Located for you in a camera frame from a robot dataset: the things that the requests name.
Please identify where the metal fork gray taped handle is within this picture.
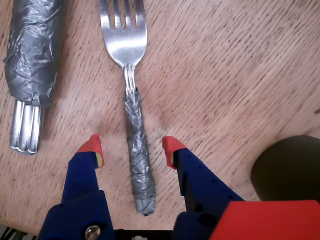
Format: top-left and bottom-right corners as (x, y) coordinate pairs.
(98, 0), (157, 217)

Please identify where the red camera mount bracket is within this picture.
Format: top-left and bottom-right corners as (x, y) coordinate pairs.
(209, 199), (320, 240)

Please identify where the dark gray tall cup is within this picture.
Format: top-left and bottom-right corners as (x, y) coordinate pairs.
(250, 135), (320, 202)

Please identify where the metal knife gray taped handle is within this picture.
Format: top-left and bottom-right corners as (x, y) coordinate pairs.
(2, 0), (66, 156)

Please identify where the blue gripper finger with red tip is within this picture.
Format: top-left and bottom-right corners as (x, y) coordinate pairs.
(161, 135), (245, 240)
(36, 133), (116, 240)

